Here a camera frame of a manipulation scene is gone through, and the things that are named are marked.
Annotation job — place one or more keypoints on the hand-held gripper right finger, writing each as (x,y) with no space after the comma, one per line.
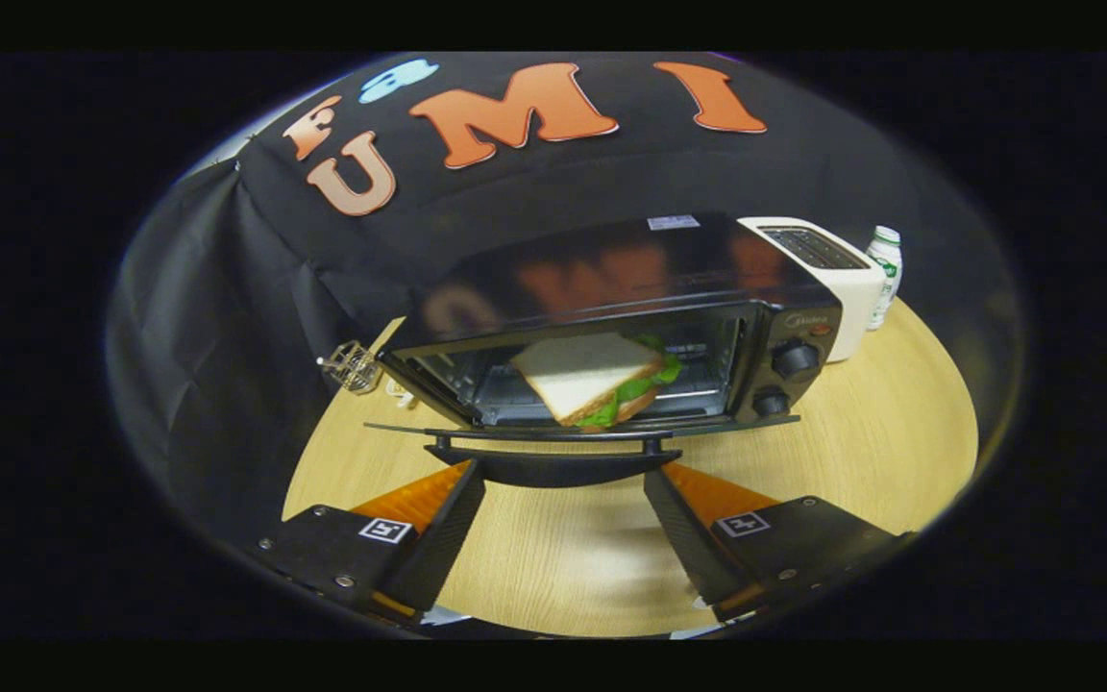
(688,538)

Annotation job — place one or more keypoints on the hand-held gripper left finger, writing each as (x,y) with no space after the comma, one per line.
(443,538)

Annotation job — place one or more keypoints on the lettuce sandwich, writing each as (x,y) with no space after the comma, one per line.
(578,370)

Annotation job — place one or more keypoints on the black toaster oven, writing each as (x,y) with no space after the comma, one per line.
(611,269)

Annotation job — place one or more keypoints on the white pop-up toaster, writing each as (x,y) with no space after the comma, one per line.
(856,288)

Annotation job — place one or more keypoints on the small white object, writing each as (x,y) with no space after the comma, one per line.
(400,392)

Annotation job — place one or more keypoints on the black backdrop cloth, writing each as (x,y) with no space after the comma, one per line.
(227,317)

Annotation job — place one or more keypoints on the small white plastic bottle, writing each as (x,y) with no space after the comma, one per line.
(885,274)

